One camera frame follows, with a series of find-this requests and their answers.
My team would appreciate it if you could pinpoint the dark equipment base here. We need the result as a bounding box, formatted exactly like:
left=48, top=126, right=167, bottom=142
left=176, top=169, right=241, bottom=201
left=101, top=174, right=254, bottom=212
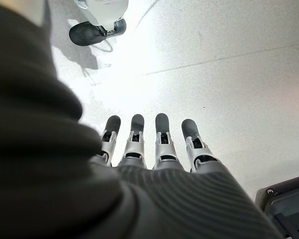
left=254, top=173, right=299, bottom=239

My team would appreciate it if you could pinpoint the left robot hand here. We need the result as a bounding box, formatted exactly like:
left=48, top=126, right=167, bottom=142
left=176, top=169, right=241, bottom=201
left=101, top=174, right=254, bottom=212
left=0, top=2, right=284, bottom=239

